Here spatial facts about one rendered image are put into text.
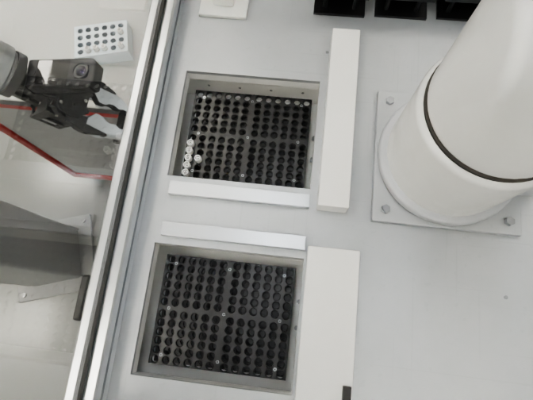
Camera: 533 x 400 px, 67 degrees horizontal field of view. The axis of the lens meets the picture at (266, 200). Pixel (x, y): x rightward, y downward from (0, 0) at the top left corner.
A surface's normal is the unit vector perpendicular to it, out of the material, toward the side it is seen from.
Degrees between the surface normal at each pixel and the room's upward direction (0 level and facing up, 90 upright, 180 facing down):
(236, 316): 0
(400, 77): 0
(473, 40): 83
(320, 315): 0
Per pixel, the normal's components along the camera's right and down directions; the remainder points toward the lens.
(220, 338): -0.04, -0.25
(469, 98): -0.99, 0.15
